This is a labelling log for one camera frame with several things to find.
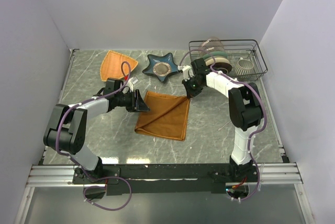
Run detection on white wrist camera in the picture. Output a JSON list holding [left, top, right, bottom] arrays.
[[178, 65, 195, 81], [126, 77, 139, 92]]

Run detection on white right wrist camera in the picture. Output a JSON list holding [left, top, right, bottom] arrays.
[[178, 65, 195, 81]]

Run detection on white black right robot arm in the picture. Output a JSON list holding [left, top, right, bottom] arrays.
[[178, 59, 267, 182]]

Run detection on aluminium frame rail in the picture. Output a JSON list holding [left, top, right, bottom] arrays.
[[26, 163, 303, 187]]

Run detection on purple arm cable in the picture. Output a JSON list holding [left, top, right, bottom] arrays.
[[54, 61, 133, 211], [179, 49, 267, 204]]

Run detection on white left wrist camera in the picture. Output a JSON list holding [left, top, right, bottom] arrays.
[[126, 77, 139, 92]]

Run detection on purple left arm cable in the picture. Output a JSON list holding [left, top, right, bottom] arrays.
[[54, 61, 133, 211]]

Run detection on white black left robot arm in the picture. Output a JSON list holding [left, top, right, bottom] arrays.
[[43, 79, 150, 183]]

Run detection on stacked ceramic plates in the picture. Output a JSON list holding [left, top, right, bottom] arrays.
[[202, 51, 232, 74]]

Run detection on orange woven triangular tray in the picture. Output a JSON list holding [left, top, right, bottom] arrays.
[[100, 50, 138, 82]]

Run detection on orange cloth napkin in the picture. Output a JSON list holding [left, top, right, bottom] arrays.
[[135, 91, 190, 141]]

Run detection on blue star-shaped dish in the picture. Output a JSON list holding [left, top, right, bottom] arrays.
[[142, 52, 180, 83]]

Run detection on striped ceramic mug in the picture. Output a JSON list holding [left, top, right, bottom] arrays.
[[234, 58, 254, 76]]

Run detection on clear glass jar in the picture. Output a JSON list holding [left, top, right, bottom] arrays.
[[199, 37, 225, 52]]

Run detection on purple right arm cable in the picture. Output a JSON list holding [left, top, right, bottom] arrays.
[[179, 49, 267, 204]]

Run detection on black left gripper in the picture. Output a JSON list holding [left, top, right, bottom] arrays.
[[115, 89, 150, 113]]

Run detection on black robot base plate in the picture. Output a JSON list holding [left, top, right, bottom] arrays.
[[72, 163, 258, 196]]

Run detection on black wire dish rack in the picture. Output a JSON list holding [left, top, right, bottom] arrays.
[[188, 39, 268, 81]]

